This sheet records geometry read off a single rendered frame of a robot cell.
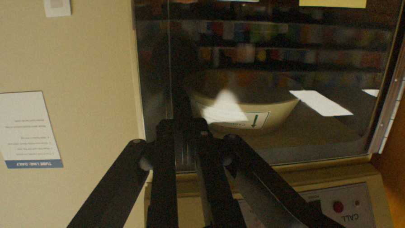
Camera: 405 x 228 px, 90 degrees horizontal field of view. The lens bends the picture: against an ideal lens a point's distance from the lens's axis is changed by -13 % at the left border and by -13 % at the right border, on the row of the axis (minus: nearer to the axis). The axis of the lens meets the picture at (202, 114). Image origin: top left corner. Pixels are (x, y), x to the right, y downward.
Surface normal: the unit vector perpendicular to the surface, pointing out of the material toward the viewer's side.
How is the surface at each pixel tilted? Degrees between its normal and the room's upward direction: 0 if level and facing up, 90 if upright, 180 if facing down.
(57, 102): 90
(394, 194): 90
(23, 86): 90
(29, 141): 90
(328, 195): 135
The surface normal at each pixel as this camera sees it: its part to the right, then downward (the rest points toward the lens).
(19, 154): 0.12, 0.41
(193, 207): 0.09, -0.36
